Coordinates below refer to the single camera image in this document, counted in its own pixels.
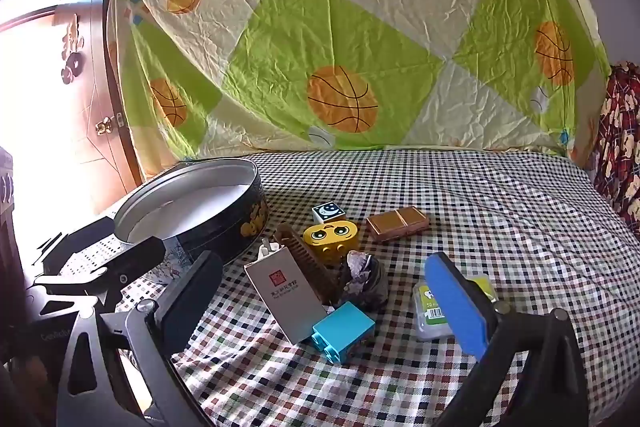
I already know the brown wooden door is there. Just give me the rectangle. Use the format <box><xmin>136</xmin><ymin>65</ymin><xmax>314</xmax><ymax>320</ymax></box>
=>
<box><xmin>50</xmin><ymin>0</ymin><xmax>146</xmax><ymax>215</ymax></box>

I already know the checkered bed sheet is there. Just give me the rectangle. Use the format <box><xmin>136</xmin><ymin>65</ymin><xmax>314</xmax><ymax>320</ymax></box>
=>
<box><xmin>60</xmin><ymin>149</ymin><xmax>640</xmax><ymax>427</ymax></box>

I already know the red patterned cloth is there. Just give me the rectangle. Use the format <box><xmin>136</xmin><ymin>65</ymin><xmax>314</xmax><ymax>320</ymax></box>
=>
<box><xmin>582</xmin><ymin>61</ymin><xmax>640</xmax><ymax>238</ymax></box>

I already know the gold door handle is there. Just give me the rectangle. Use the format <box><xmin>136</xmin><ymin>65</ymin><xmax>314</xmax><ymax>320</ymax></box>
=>
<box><xmin>95</xmin><ymin>113</ymin><xmax>126</xmax><ymax>138</ymax></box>

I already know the basketball print bed sheet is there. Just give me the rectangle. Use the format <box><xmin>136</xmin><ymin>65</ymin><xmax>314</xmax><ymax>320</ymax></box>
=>
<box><xmin>107</xmin><ymin>0</ymin><xmax>613</xmax><ymax>162</ymax></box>

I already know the moon print toy block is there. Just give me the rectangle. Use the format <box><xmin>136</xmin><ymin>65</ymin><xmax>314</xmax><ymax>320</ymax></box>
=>
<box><xmin>311</xmin><ymin>202</ymin><xmax>342</xmax><ymax>225</ymax></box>

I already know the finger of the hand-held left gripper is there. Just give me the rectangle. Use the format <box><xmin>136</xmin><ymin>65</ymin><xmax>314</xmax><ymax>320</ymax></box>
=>
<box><xmin>34</xmin><ymin>237</ymin><xmax>167</xmax><ymax>308</ymax></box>
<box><xmin>31</xmin><ymin>216</ymin><xmax>117</xmax><ymax>269</ymax></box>

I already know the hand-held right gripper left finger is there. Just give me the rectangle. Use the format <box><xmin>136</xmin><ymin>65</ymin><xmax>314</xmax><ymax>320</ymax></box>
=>
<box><xmin>56</xmin><ymin>251</ymin><xmax>224</xmax><ymax>427</ymax></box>

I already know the round black gold tin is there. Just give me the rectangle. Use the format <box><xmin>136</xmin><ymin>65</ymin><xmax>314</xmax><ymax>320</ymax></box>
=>
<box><xmin>112</xmin><ymin>158</ymin><xmax>271</xmax><ymax>265</ymax></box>

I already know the door hanging decoration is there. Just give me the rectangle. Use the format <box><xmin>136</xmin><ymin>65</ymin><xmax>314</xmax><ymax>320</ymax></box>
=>
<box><xmin>60</xmin><ymin>13</ymin><xmax>86</xmax><ymax>85</ymax></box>

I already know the yellow face toy block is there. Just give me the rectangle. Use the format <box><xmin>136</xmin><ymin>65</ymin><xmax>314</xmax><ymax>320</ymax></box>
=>
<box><xmin>302</xmin><ymin>221</ymin><xmax>361</xmax><ymax>267</ymax></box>

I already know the brown wooden comb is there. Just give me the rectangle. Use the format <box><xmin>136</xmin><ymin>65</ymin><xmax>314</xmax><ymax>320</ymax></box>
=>
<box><xmin>272</xmin><ymin>223</ymin><xmax>343</xmax><ymax>305</ymax></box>

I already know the blue building block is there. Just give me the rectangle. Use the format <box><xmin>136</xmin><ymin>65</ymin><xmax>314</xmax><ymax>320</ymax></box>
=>
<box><xmin>311</xmin><ymin>301</ymin><xmax>377</xmax><ymax>365</ymax></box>

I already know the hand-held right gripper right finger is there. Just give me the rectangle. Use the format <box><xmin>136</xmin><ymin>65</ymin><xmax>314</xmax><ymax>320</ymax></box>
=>
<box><xmin>424</xmin><ymin>251</ymin><xmax>591</xmax><ymax>427</ymax></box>

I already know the dark shiny pouch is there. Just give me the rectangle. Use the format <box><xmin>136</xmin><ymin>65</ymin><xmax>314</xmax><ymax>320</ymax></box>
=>
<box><xmin>340</xmin><ymin>249</ymin><xmax>390</xmax><ymax>313</ymax></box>

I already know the grey card with red logo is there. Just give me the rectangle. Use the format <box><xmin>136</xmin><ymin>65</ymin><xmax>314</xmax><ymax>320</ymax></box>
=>
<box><xmin>243</xmin><ymin>243</ymin><xmax>338</xmax><ymax>345</ymax></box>

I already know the copper rectangular box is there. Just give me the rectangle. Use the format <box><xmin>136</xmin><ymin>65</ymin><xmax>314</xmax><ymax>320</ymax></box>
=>
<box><xmin>365</xmin><ymin>206</ymin><xmax>431</xmax><ymax>243</ymax></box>

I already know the blue white printed sheet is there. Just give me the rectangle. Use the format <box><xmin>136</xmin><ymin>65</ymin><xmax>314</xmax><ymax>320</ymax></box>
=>
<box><xmin>145</xmin><ymin>239</ymin><xmax>196</xmax><ymax>283</ymax></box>

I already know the clear plastic floss box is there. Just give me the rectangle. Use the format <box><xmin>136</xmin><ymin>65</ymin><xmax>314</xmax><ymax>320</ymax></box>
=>
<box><xmin>412</xmin><ymin>274</ymin><xmax>498</xmax><ymax>342</ymax></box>

